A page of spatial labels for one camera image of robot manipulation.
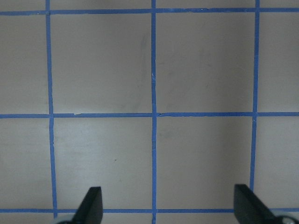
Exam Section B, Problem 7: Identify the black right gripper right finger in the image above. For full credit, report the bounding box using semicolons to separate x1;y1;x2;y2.
234;184;283;224

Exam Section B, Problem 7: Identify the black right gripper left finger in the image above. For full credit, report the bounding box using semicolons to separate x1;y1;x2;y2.
70;187;103;224

